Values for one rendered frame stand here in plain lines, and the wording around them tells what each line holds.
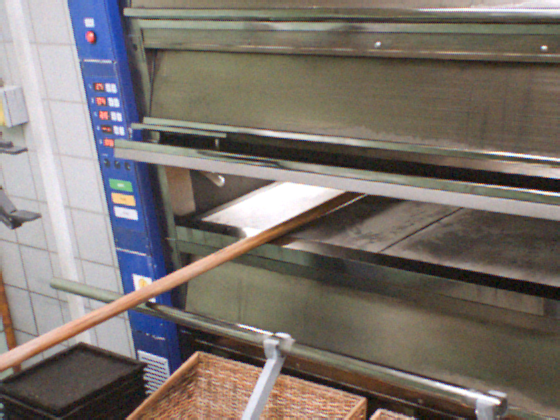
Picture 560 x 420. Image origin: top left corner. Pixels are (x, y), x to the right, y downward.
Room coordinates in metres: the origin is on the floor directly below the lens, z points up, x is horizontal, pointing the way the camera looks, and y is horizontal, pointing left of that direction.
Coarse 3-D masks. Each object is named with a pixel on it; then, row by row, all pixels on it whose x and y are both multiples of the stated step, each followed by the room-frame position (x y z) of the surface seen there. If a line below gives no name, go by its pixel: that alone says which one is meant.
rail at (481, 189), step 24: (120, 144) 2.65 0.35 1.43; (144, 144) 2.59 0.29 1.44; (168, 144) 2.54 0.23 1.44; (288, 168) 2.26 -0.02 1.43; (312, 168) 2.21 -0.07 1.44; (336, 168) 2.17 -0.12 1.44; (456, 192) 1.97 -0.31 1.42; (480, 192) 1.93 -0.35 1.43; (504, 192) 1.89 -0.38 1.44; (528, 192) 1.86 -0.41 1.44; (552, 192) 1.84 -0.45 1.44
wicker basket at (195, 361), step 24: (192, 360) 2.69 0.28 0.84; (216, 360) 2.66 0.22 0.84; (168, 384) 2.63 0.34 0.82; (192, 384) 2.69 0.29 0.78; (216, 384) 2.65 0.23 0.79; (288, 384) 2.49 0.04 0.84; (312, 384) 2.44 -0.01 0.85; (144, 408) 2.57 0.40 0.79; (168, 408) 2.63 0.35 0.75; (192, 408) 2.68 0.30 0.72; (216, 408) 2.64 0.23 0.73; (240, 408) 2.58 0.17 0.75; (264, 408) 2.53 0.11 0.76; (288, 408) 2.48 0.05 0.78; (312, 408) 2.43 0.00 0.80; (336, 408) 2.39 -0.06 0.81; (360, 408) 2.32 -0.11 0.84
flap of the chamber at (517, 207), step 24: (192, 168) 2.46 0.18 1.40; (216, 168) 2.41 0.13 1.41; (240, 168) 2.36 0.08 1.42; (264, 168) 2.31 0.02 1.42; (360, 168) 2.31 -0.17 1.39; (384, 168) 2.31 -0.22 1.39; (360, 192) 2.12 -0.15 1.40; (384, 192) 2.08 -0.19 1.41; (408, 192) 2.04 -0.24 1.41; (432, 192) 2.00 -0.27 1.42; (528, 216) 1.85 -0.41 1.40; (552, 216) 1.82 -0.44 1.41
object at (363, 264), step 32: (192, 224) 2.76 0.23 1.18; (256, 256) 2.57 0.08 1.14; (288, 256) 2.49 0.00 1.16; (320, 256) 2.42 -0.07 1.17; (352, 256) 2.37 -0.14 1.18; (384, 256) 2.34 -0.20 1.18; (416, 288) 2.23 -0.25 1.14; (448, 288) 2.17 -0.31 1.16; (480, 288) 2.11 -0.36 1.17; (512, 288) 2.07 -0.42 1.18; (544, 288) 2.05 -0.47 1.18
